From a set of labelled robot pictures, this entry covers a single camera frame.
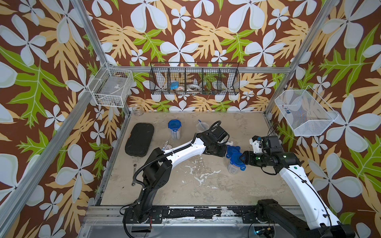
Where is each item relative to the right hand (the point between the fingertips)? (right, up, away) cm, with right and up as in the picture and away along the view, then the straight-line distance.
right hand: (242, 157), depth 78 cm
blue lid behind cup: (0, +1, +21) cm, 21 cm away
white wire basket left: (-75, +40, +9) cm, 85 cm away
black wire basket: (-25, +49, +21) cm, 59 cm away
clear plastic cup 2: (-38, +10, +24) cm, 46 cm away
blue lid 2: (-3, -2, +1) cm, 4 cm away
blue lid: (-38, +18, +18) cm, 46 cm away
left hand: (-7, +2, +6) cm, 10 cm away
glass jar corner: (-72, +31, +45) cm, 90 cm away
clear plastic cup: (-4, -8, +6) cm, 11 cm away
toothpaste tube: (-46, +3, +23) cm, 52 cm away
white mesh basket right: (+38, +25, +6) cm, 45 cm away
